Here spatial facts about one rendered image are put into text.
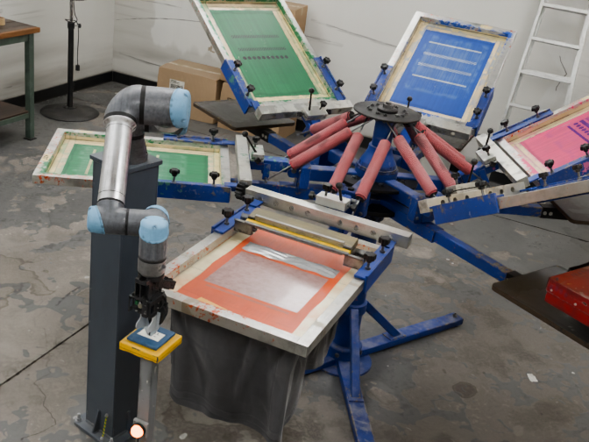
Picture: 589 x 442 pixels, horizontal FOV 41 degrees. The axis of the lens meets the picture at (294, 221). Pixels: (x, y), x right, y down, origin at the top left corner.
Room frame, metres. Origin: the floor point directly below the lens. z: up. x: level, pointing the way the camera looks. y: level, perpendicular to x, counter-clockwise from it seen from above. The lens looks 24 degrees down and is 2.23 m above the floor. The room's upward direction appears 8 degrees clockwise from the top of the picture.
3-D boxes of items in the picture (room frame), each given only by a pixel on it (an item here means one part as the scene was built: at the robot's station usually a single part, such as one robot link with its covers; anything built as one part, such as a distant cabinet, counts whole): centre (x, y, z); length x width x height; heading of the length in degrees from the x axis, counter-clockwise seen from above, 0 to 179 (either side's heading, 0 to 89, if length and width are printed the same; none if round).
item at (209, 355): (2.11, 0.15, 0.74); 0.45 x 0.03 x 0.43; 69
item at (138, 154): (2.64, 0.63, 1.25); 0.15 x 0.15 x 0.10
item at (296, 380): (2.25, -0.13, 0.74); 0.46 x 0.04 x 0.42; 159
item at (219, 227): (2.70, 0.22, 0.98); 0.30 x 0.05 x 0.07; 159
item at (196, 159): (3.22, 0.56, 1.05); 1.08 x 0.61 x 0.23; 99
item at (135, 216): (1.97, 0.40, 1.28); 0.11 x 0.11 x 0.08; 10
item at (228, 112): (3.89, 0.09, 0.91); 1.34 x 0.40 x 0.08; 39
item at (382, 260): (2.50, -0.30, 0.98); 0.30 x 0.05 x 0.07; 159
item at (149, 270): (1.87, 0.36, 1.20); 0.08 x 0.08 x 0.05
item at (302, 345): (2.38, 0.04, 0.97); 0.79 x 0.58 x 0.04; 159
